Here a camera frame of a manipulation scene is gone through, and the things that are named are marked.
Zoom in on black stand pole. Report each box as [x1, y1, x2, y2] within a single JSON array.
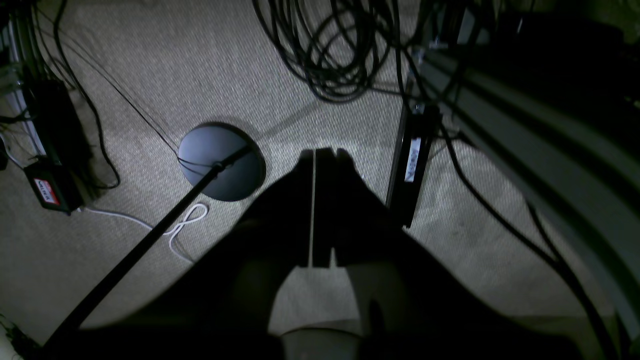
[[39, 145, 256, 359]]

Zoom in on grey aluminium table frame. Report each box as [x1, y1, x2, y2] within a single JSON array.
[[422, 50, 640, 341]]

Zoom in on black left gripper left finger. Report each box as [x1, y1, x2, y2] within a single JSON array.
[[48, 150, 314, 360]]

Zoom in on round black stand base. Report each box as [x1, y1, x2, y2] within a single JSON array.
[[177, 121, 266, 202]]

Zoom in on coiled black cables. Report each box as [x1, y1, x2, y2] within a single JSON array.
[[252, 0, 416, 103]]

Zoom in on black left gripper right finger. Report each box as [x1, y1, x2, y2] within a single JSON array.
[[314, 148, 582, 360]]

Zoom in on black power brick with label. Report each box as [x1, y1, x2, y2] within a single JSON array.
[[385, 104, 442, 228]]

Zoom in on black box red label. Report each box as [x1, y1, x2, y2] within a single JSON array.
[[23, 158, 84, 215]]

